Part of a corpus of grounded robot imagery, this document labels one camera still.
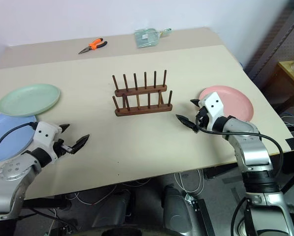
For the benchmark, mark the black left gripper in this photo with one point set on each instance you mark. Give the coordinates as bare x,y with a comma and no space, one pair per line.
60,145

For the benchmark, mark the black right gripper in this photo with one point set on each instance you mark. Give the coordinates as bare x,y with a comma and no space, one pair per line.
202,118

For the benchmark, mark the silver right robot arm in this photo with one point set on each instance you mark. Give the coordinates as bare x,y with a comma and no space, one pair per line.
255,152

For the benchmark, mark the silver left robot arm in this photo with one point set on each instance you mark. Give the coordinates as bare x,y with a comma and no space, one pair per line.
11,172

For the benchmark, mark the wooden dish rack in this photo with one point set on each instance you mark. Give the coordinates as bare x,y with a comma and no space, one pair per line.
143,110

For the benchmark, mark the red plate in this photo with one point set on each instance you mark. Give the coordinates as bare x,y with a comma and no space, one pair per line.
235,102

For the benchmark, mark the green plate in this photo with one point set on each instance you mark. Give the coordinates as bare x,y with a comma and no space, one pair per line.
28,99

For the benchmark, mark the blue plate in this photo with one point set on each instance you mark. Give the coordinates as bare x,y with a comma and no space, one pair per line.
6,137

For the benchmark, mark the dark rounded grey shape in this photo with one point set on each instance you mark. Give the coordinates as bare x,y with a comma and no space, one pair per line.
178,209
112,209

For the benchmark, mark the green packaged bag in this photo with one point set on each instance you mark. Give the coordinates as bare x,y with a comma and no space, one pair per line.
146,38

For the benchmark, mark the orange black pliers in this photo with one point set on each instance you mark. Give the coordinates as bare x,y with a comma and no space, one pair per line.
95,44

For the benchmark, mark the yellow wooden side table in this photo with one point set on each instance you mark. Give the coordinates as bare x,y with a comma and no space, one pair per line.
288,71

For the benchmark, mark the dark perforated metal panel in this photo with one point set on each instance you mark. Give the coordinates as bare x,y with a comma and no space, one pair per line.
274,41

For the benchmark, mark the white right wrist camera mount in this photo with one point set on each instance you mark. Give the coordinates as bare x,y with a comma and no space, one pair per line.
214,102

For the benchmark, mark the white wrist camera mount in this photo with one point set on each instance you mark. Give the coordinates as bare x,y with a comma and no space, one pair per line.
47,130
214,102

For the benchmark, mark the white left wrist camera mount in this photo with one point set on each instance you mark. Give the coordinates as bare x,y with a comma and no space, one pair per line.
47,130

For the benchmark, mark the black table frame bar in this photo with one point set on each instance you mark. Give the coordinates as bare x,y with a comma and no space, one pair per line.
45,202
223,170

